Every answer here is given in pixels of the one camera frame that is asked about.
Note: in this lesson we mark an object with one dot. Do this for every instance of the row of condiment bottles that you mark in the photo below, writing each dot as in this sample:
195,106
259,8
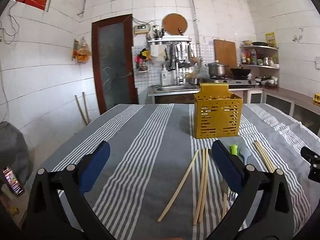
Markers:
252,57

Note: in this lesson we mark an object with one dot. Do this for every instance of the wall hook stickers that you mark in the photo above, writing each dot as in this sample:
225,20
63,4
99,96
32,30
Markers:
298,36

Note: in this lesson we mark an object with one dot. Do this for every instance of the yellow egg carton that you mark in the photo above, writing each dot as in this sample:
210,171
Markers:
317,98

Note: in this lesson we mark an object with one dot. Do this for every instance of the row of hanging kitchen utensils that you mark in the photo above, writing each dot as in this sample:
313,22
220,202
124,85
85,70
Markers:
183,55

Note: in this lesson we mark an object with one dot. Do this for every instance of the grey wall pipe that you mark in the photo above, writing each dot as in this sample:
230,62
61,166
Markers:
83,3

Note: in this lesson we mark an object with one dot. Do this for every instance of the beige wall control box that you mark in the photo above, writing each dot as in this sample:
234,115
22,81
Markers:
142,29

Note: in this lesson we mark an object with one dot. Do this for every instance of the wooden stick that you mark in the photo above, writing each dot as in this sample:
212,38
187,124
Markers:
80,110
85,107

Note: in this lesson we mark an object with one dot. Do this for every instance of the hanging toys and basket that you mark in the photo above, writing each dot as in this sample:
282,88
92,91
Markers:
143,58

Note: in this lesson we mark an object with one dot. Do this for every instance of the yellow wall poster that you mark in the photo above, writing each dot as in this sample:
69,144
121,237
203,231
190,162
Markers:
270,39

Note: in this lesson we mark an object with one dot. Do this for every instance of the steel cooking pot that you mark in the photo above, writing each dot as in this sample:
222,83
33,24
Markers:
217,69

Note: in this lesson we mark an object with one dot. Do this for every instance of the white hanging cloth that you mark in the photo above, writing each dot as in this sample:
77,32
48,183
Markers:
157,52

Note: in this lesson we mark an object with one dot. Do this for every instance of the yellow perforated utensil holder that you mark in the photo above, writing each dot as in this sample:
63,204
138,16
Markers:
217,120

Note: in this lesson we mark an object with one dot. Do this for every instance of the kitchen counter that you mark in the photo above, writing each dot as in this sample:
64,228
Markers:
295,97

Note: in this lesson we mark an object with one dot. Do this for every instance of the steel faucet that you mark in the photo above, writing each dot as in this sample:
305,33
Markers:
178,73

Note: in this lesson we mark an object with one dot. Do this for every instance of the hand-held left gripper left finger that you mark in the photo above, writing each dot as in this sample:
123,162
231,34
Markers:
96,165

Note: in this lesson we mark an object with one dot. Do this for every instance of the smartphone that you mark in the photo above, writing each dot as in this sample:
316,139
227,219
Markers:
13,181

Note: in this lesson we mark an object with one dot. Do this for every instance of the rectangular wooden cutting board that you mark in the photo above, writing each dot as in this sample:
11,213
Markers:
225,52

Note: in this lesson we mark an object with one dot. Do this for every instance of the grey white striped tablecloth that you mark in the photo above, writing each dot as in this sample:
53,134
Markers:
150,155

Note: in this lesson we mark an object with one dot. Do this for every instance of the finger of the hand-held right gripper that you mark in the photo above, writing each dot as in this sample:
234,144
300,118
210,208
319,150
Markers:
315,171
310,155

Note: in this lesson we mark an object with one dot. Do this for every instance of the white corner shelf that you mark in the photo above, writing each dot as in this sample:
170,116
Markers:
260,66

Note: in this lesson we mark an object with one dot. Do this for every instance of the grey cloth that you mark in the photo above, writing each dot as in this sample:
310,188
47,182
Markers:
12,145

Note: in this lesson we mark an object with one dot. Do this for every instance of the round wooden board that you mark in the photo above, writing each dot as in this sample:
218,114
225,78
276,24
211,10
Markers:
175,23

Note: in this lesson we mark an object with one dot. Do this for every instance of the metal wall rack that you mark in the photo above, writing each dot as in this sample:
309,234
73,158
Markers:
170,40

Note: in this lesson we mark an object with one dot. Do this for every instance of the white wall socket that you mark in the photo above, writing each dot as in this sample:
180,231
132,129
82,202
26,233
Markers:
317,62

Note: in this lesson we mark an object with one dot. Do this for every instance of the steel sink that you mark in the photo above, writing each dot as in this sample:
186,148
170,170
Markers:
175,88

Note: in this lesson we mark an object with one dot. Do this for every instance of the white soap bottle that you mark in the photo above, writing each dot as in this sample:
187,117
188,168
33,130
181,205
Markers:
164,77

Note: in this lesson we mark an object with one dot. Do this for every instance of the hanging orange plastic bag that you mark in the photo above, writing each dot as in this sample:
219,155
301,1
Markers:
83,53

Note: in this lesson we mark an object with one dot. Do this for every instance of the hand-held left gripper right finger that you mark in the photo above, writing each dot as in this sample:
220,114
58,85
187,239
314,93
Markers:
225,165

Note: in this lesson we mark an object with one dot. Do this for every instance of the pale chopsticks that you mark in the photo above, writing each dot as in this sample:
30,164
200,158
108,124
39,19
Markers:
180,190

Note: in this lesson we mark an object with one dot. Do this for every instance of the brown frosted glass door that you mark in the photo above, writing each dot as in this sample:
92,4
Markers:
113,62

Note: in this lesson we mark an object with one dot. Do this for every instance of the black wok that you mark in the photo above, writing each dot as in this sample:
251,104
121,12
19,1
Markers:
240,72

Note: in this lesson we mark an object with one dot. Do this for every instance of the gas stove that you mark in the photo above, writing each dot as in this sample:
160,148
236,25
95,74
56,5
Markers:
240,82

